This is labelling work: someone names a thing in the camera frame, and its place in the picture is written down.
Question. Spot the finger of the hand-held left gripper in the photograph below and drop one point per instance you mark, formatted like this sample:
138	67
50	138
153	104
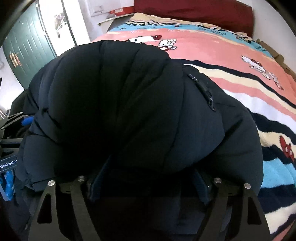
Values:
13	120
11	141

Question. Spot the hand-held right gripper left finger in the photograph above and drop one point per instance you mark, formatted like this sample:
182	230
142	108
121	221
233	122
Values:
96	185

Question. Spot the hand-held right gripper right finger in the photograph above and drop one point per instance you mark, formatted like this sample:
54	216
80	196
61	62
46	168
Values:
201	187

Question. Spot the black hooded puffer jacket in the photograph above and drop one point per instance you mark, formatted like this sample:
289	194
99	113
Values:
115	104

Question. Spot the green panelled door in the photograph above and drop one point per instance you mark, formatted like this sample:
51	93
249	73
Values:
30	51

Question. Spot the striped cartoon printed blanket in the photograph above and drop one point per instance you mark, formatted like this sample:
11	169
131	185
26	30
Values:
219	53

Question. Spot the white bedside shelf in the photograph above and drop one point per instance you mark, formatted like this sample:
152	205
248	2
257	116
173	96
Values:
113	20

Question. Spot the brown cardboard pieces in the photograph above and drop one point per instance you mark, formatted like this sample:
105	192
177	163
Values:
277	58

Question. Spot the red flat box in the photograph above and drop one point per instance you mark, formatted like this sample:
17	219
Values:
124	11

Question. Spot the dark red headboard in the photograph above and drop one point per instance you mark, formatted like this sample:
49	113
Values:
196	11

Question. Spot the white wall switch plate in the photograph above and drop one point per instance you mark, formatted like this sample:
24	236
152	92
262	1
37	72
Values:
97	9

